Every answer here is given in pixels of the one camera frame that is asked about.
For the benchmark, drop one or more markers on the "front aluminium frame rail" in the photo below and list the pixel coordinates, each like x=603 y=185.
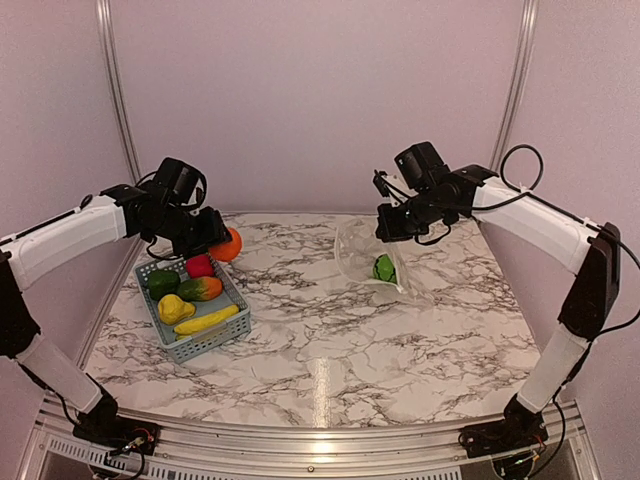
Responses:
x=190 y=449

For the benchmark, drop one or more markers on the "red toy apple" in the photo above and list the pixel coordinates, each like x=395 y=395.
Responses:
x=199 y=266

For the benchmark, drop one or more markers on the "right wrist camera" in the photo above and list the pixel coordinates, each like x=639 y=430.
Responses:
x=421 y=166

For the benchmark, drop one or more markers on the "left aluminium frame post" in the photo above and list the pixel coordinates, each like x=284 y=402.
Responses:
x=116 y=89

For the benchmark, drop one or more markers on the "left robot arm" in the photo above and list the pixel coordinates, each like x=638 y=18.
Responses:
x=120 y=212

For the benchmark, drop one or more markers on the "yellow toy banana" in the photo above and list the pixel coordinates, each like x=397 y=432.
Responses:
x=196 y=325

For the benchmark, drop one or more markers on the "green toy watermelon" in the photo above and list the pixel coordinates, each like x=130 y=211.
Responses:
x=384 y=269

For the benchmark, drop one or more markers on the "right aluminium frame post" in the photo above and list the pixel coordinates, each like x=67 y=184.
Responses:
x=522 y=60

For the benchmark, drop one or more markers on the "aluminium frame post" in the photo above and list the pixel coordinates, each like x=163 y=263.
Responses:
x=522 y=60
x=116 y=89

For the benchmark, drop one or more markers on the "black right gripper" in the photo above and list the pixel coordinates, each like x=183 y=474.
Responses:
x=387 y=229

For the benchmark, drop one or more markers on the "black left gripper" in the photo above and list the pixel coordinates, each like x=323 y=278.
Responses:
x=214 y=230

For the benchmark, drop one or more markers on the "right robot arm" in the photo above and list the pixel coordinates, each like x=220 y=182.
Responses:
x=591 y=253

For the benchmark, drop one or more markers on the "dark green toy pepper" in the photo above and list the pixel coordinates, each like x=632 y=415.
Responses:
x=162 y=282

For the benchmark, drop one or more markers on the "clear zip top bag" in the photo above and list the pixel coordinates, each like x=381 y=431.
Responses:
x=356 y=249

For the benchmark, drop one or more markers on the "light blue plastic basket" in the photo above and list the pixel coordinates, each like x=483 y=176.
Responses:
x=184 y=348

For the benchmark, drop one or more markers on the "green orange toy mango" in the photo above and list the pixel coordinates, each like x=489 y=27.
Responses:
x=200 y=289

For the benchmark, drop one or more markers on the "yellow toy pear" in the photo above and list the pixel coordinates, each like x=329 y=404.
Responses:
x=172 y=309

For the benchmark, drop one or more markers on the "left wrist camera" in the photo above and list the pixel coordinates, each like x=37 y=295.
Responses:
x=180 y=184

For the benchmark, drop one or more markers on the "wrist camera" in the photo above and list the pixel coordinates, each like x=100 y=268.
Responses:
x=180 y=184
x=421 y=166

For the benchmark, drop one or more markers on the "orange toy orange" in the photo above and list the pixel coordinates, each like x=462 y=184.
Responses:
x=226 y=252

